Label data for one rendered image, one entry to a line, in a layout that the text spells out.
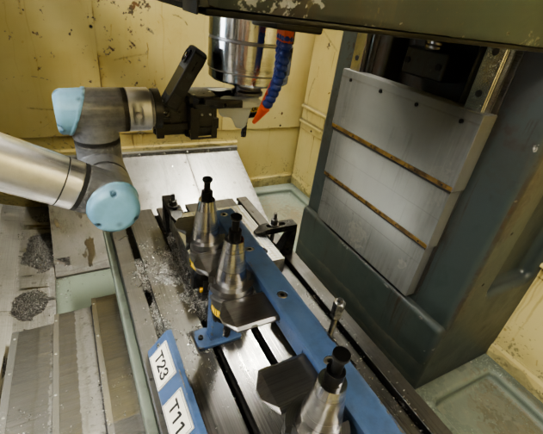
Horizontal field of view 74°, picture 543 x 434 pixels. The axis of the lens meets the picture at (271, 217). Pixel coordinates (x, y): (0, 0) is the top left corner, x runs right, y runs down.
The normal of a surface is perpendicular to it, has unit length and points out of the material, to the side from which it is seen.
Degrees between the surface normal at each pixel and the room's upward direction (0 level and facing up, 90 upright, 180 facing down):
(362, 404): 0
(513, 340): 90
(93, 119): 90
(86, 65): 90
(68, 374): 8
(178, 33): 90
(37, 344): 8
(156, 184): 24
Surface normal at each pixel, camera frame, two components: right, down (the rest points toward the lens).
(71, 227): 0.29, -0.57
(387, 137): -0.88, 0.15
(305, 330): 0.12, -0.85
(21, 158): 0.70, -0.18
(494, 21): 0.46, 0.50
